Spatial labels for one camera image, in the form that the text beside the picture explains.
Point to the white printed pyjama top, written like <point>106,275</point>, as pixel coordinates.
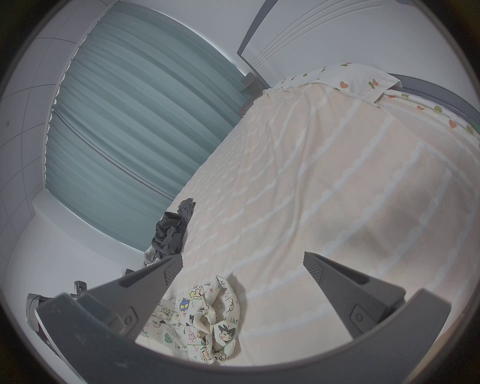
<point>180,326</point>

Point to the light grey garment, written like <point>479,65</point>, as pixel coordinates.
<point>150,257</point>

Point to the dark grey garment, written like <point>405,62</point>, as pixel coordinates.
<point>186,210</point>

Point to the white printed pillow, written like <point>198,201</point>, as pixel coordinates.
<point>337,80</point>

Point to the bed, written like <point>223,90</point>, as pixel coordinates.
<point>318,187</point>

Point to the grey bedside table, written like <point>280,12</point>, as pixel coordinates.
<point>249,101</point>

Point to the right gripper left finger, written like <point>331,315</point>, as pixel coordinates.
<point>138,296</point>

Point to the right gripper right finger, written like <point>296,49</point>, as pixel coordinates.
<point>352,296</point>

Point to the black shirt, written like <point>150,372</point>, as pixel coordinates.
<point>168,236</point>

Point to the blue-green curtain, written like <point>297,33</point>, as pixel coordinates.
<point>101,180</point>
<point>157,93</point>

